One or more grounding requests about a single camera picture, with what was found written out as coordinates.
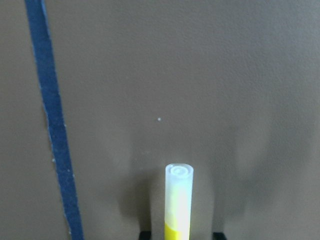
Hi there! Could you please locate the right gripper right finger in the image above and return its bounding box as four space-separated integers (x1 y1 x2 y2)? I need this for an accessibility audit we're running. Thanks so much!
212 232 227 240

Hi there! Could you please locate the yellow highlighter pen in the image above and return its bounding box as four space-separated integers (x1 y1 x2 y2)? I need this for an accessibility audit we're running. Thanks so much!
164 163 194 240

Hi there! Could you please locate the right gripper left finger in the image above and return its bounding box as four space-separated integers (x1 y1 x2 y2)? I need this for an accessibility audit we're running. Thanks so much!
138 231 152 240

